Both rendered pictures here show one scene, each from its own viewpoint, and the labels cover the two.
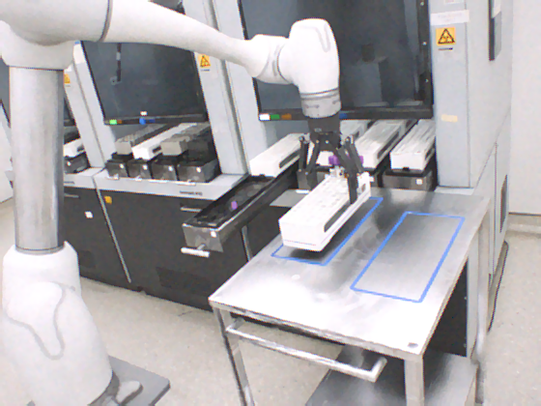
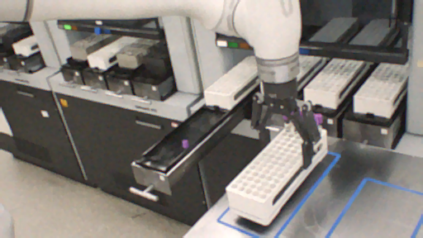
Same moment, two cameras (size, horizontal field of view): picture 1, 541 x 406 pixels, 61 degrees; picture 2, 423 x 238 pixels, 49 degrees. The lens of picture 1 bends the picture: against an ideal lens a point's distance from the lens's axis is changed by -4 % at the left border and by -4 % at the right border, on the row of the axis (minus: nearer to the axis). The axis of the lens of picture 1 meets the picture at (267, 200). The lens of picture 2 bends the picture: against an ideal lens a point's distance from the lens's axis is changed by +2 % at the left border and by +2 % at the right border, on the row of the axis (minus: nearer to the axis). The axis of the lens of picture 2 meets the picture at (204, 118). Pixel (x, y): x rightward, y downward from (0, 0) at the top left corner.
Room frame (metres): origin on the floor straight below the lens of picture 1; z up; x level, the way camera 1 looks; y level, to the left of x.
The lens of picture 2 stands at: (0.19, -0.07, 1.54)
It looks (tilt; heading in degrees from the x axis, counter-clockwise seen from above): 30 degrees down; 5
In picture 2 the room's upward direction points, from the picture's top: 11 degrees counter-clockwise
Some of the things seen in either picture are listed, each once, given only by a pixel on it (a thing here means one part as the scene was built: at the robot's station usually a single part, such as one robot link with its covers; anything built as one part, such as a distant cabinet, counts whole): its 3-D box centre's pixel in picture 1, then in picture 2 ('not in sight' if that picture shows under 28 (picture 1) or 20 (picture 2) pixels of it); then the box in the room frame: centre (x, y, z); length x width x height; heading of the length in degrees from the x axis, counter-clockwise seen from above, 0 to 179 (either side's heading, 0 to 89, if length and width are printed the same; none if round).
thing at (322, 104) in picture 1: (321, 101); (278, 64); (1.09, -0.17, 1.13); 0.09 x 0.09 x 0.06
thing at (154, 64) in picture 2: (199, 148); (155, 64); (1.87, 0.23, 0.85); 0.12 x 0.02 x 0.06; 54
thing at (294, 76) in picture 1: (310, 54); (269, 13); (1.10, -0.16, 1.23); 0.13 x 0.11 x 0.16; 28
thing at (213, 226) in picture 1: (260, 189); (213, 121); (1.48, 0.02, 0.78); 0.73 x 0.14 x 0.09; 144
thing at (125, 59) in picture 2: (172, 148); (128, 59); (1.96, 0.35, 0.85); 0.12 x 0.02 x 0.06; 55
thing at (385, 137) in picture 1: (375, 146); (338, 79); (1.54, -0.40, 0.83); 0.30 x 0.10 x 0.06; 144
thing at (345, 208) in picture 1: (328, 206); (279, 168); (1.06, -0.14, 0.87); 0.30 x 0.10 x 0.06; 142
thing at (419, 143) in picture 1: (418, 146); (387, 85); (1.45, -0.52, 0.83); 0.30 x 0.10 x 0.06; 144
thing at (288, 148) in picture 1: (283, 155); (240, 82); (1.63, -0.09, 0.83); 0.30 x 0.10 x 0.06; 144
